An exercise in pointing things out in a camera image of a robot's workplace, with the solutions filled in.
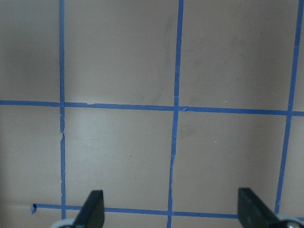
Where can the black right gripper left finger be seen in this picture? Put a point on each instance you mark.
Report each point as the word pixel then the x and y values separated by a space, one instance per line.
pixel 92 213

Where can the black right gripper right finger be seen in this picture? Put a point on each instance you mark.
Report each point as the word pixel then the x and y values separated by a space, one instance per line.
pixel 254 213

